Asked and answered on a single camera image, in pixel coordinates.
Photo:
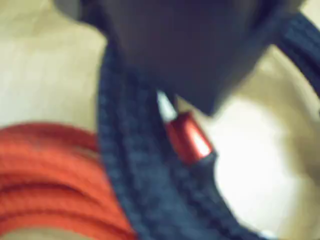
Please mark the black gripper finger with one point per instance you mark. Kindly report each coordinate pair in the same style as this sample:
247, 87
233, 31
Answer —
180, 45

